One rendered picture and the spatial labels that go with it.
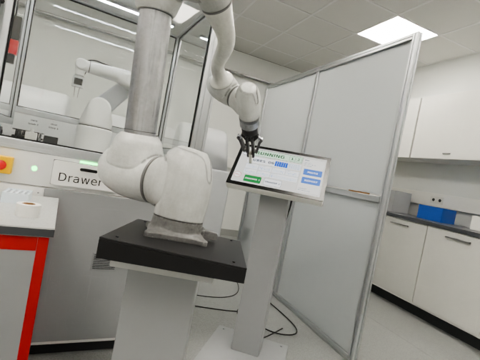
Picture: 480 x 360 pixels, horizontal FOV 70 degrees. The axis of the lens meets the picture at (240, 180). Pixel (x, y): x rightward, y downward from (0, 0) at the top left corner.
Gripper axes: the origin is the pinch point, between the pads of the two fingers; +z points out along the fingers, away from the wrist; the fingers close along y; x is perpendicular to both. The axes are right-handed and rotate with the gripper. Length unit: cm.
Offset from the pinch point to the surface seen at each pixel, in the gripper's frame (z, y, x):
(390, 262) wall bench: 208, -124, -74
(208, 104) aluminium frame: -9.6, 28.6, -24.6
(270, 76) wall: 184, 55, -349
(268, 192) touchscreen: 18.3, -10.6, 6.4
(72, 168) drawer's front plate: -12, 75, 34
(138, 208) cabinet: 15, 51, 32
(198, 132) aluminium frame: -1.4, 31.3, -10.8
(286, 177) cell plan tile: 16.8, -17.8, -4.3
